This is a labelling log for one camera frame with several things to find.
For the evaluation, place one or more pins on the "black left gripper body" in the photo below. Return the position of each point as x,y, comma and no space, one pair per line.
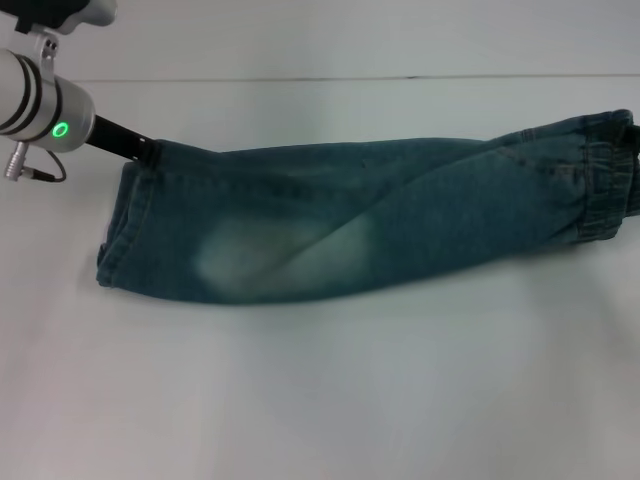
115,139

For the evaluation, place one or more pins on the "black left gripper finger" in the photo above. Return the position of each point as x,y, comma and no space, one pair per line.
150,152

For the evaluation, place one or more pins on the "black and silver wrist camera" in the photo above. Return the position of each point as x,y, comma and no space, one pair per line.
75,12

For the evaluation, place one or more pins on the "blue denim shorts with print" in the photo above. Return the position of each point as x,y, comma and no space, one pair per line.
350,225

